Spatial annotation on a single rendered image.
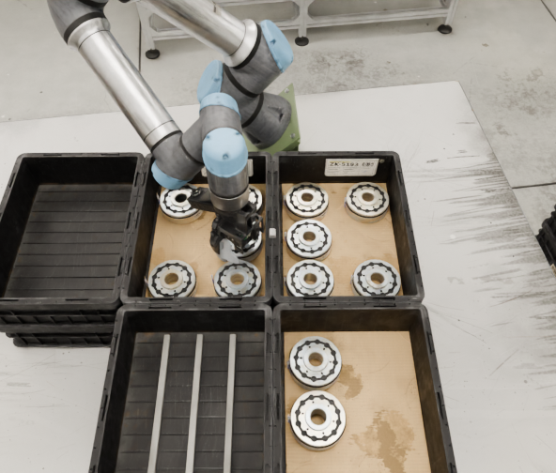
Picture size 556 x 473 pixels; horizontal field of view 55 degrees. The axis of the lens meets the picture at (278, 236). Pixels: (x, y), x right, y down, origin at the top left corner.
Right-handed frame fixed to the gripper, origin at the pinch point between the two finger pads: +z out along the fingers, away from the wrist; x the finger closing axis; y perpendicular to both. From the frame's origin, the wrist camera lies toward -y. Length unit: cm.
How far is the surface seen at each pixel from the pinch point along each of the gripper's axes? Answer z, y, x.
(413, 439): 2, 53, -11
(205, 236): 2.0, -7.8, 0.0
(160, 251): 2.0, -13.2, -9.5
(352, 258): 2.1, 23.1, 15.4
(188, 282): -0.8, -1.3, -12.4
